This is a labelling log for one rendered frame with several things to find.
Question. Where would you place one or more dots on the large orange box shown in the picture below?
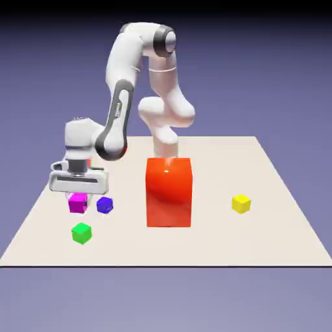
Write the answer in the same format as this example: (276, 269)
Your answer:
(168, 194)

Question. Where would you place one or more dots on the small blue cube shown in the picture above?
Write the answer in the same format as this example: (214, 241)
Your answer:
(104, 205)

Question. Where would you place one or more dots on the small green cube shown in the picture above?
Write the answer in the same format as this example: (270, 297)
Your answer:
(81, 233)

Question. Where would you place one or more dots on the small magenta cube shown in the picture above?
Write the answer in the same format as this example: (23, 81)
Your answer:
(77, 203)

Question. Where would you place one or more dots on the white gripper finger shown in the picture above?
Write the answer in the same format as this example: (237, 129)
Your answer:
(67, 196)
(89, 200)

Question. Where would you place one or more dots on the small yellow cube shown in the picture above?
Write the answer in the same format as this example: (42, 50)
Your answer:
(241, 204)

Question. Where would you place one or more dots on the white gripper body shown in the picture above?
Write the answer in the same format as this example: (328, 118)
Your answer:
(99, 182)

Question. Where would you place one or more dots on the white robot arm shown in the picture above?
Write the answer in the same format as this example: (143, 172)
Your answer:
(119, 77)

